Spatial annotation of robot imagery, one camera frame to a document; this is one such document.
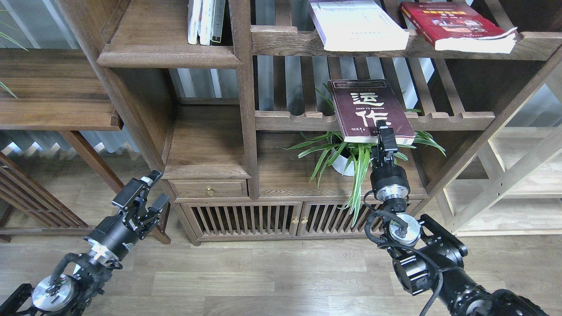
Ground white plant pot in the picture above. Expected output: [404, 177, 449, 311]
[331, 148, 355, 176]

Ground dark slatted wooden rack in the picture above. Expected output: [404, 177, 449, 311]
[0, 153, 92, 243]

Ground light wooden shelf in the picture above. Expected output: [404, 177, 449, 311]
[436, 72, 562, 237]

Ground red book with photos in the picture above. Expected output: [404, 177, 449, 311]
[400, 2, 517, 54]

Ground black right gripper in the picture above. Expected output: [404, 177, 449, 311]
[371, 120, 410, 202]

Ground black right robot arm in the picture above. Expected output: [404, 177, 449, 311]
[364, 121, 545, 316]

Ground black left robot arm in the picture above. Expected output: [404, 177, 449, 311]
[1, 170, 170, 316]

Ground white upright book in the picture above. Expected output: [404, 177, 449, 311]
[187, 0, 203, 45]
[198, 0, 215, 46]

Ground maroon book white characters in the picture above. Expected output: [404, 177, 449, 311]
[328, 79, 415, 145]

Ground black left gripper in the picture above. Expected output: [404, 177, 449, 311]
[84, 170, 170, 263]

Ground dark green upright book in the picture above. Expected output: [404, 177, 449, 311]
[211, 0, 227, 46]

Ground dark wooden bookshelf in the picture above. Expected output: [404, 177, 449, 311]
[58, 0, 561, 245]

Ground white upright book middle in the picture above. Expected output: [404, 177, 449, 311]
[198, 0, 215, 46]

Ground white lavender book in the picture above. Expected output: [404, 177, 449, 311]
[309, 0, 409, 52]

